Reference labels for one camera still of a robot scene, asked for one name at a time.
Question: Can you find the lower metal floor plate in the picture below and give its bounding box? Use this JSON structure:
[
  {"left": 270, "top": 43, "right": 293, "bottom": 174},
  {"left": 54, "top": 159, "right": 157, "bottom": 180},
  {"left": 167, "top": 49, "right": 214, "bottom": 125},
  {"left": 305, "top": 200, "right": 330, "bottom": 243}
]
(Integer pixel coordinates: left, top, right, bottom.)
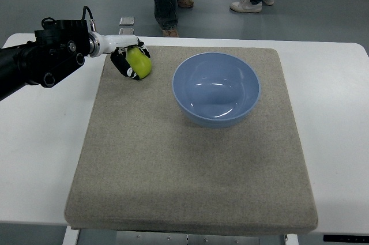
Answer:
[{"left": 119, "top": 28, "right": 134, "bottom": 35}]

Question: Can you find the upper metal floor plate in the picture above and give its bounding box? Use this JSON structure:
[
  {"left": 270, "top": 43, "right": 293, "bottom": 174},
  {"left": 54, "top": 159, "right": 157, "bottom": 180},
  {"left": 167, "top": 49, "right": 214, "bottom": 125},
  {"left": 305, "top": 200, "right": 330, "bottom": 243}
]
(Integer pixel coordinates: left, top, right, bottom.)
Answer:
[{"left": 119, "top": 16, "right": 135, "bottom": 26}]

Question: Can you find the metal table frame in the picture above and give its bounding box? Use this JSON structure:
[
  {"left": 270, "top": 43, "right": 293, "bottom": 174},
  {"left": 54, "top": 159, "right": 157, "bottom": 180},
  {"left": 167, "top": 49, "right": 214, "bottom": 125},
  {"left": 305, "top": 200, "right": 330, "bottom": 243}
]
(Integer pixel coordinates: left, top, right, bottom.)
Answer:
[{"left": 62, "top": 226, "right": 299, "bottom": 244}]

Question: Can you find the blue bowl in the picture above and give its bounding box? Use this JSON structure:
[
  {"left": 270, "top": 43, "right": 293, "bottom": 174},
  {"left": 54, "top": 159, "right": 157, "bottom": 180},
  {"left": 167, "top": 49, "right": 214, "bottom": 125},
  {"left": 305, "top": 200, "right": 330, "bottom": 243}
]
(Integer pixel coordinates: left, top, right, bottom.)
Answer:
[{"left": 172, "top": 52, "right": 261, "bottom": 129}]

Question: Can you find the green pear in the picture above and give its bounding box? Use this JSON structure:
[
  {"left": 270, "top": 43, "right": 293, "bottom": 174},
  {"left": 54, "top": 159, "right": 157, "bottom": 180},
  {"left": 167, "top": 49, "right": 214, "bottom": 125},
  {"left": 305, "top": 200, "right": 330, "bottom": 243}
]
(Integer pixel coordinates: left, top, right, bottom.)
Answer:
[{"left": 126, "top": 46, "right": 152, "bottom": 80}]

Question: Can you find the beige fabric mat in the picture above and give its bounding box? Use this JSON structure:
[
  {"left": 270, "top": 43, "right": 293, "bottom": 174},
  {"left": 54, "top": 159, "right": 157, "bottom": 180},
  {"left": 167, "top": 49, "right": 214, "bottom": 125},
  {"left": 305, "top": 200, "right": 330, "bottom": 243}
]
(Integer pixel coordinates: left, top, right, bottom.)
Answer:
[{"left": 64, "top": 46, "right": 318, "bottom": 236}]

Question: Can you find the metal floor plate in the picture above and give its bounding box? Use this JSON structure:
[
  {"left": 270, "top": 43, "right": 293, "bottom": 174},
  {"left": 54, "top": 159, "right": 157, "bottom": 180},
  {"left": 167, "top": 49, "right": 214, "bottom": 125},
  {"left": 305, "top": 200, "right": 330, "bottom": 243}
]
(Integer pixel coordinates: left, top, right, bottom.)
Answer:
[
  {"left": 119, "top": 28, "right": 134, "bottom": 35},
  {"left": 119, "top": 16, "right": 135, "bottom": 26}
]

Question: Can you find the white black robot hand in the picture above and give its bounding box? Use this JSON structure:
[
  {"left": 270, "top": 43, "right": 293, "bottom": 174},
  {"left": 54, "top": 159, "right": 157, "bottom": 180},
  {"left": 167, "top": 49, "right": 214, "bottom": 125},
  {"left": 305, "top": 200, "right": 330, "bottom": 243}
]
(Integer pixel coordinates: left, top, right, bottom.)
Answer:
[{"left": 89, "top": 32, "right": 147, "bottom": 79}]

